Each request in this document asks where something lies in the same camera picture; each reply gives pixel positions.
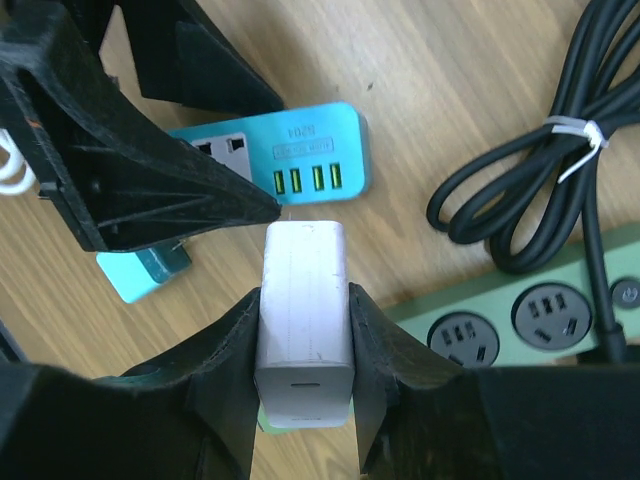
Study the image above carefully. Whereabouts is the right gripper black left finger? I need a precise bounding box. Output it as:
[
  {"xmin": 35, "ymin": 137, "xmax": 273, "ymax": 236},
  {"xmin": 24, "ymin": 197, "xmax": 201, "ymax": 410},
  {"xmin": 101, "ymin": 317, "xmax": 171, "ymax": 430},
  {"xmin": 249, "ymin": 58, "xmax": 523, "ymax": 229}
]
[{"xmin": 1, "ymin": 290, "xmax": 260, "ymax": 479}]

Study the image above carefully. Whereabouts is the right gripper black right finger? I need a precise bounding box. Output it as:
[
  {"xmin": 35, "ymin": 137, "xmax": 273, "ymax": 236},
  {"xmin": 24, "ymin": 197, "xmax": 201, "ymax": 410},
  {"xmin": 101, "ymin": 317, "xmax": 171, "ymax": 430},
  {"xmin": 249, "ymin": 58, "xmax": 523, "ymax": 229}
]
[{"xmin": 349, "ymin": 284, "xmax": 639, "ymax": 479}]

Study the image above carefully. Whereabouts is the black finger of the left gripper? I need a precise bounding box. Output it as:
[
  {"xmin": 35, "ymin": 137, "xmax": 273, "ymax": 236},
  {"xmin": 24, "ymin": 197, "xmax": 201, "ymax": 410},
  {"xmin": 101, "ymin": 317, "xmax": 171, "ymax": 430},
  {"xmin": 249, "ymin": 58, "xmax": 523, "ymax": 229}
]
[
  {"xmin": 1, "ymin": 2, "xmax": 281, "ymax": 252},
  {"xmin": 117, "ymin": 0, "xmax": 284, "ymax": 113}
]

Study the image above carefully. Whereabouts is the white charger plug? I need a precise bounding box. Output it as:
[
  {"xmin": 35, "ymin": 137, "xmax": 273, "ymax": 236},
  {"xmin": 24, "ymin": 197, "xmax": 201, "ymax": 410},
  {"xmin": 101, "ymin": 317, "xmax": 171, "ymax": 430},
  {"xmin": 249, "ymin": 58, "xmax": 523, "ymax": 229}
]
[{"xmin": 254, "ymin": 220, "xmax": 355, "ymax": 429}]

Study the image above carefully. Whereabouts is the blue usb socket strip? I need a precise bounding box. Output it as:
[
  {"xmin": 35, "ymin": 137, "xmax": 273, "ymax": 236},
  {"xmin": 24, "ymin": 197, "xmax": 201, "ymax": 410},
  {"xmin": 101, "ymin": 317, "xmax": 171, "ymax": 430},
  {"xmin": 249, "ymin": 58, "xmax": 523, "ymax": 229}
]
[{"xmin": 169, "ymin": 102, "xmax": 372, "ymax": 205}]

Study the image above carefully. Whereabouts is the small teal cube adapter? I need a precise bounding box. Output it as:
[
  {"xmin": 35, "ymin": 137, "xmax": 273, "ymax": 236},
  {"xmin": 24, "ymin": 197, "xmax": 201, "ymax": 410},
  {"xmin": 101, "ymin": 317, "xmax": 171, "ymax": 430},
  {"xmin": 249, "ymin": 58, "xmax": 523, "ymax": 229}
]
[{"xmin": 96, "ymin": 242, "xmax": 192, "ymax": 304}]

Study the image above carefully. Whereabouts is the green power strip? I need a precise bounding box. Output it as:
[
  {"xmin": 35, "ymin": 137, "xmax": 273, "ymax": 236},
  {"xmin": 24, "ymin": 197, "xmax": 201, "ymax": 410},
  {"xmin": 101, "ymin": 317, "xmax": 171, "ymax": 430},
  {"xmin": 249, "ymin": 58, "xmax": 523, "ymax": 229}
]
[{"xmin": 257, "ymin": 222, "xmax": 640, "ymax": 436}]

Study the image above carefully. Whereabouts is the white cord of blue strip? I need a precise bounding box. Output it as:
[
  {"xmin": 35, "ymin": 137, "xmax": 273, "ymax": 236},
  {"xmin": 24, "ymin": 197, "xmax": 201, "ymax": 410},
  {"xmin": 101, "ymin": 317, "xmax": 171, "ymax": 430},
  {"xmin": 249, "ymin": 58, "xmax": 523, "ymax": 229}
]
[{"xmin": 0, "ymin": 127, "xmax": 37, "ymax": 197}]

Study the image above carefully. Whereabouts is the black power cord with plug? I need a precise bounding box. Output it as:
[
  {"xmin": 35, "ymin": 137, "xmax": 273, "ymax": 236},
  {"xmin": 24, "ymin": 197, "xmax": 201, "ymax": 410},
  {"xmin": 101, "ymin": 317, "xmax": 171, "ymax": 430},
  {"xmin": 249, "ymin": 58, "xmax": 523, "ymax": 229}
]
[{"xmin": 425, "ymin": 0, "xmax": 640, "ymax": 364}]

